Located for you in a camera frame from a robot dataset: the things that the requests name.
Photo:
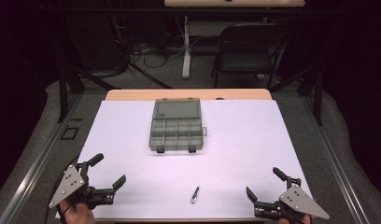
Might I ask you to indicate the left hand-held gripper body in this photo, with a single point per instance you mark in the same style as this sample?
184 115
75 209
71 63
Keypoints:
68 183

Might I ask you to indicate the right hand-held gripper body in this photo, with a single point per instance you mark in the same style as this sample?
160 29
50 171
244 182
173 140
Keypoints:
299 200

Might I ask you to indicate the small silver metal piece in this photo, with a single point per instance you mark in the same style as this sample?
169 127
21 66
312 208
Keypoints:
195 195

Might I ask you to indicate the grey plastic compartment box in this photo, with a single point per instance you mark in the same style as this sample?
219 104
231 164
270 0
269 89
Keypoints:
176 130

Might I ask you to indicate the person's right hand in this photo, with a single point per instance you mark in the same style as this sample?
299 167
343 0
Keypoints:
305 221

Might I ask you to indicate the person's left hand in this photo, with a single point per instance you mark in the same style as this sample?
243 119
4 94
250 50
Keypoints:
78 214

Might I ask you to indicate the white paper sheet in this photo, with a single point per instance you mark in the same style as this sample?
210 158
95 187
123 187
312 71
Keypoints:
241 155

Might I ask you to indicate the black metal stand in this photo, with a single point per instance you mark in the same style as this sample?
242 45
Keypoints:
318 93
63 90

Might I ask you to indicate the black folding chair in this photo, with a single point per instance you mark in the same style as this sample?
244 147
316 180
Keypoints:
251 53

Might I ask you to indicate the white desk leg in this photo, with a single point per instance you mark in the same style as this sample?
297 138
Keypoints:
186 53

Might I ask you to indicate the beige desk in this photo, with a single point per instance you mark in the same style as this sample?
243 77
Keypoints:
235 3

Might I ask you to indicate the aluminium floor rail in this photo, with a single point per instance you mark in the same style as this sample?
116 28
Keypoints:
39 165
335 161

